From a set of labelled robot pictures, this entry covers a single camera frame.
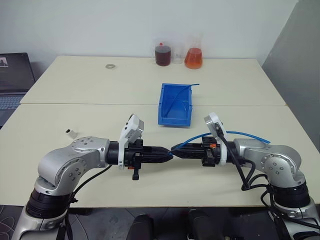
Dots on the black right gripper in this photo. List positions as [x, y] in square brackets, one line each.
[208, 155]

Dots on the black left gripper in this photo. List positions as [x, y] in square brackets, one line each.
[132, 156]

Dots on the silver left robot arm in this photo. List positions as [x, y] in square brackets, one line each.
[62, 160]

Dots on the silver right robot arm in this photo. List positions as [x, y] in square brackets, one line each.
[275, 162]

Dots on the blue plastic bin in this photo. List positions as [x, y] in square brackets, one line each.
[168, 107]

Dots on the small white coupler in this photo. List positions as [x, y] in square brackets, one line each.
[71, 133]

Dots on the dark rounded shape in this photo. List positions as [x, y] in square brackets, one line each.
[140, 226]

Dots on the flask with orange liquid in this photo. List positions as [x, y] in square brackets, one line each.
[193, 58]

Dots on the small empty glass beaker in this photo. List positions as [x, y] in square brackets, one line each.
[178, 55]

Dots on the beaker with dark red liquid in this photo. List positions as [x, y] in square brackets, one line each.
[163, 56]

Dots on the dark patterned floor mat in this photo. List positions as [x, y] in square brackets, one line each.
[10, 220]

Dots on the dark laptop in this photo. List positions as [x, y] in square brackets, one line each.
[13, 75]

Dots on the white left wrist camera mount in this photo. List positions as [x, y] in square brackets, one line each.
[132, 126]

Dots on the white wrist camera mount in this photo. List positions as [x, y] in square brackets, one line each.
[132, 126]
[212, 120]

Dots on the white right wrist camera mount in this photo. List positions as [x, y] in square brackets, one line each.
[212, 120]

